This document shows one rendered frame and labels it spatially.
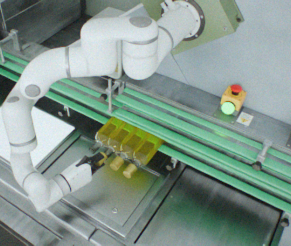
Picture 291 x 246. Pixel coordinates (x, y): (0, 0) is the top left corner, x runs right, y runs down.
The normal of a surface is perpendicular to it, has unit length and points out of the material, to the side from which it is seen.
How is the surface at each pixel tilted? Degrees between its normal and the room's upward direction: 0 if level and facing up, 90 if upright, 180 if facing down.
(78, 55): 63
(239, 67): 0
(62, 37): 90
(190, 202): 90
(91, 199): 90
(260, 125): 90
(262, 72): 0
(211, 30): 1
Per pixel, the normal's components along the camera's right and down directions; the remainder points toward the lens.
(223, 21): -0.57, 0.59
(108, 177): -0.01, -0.72
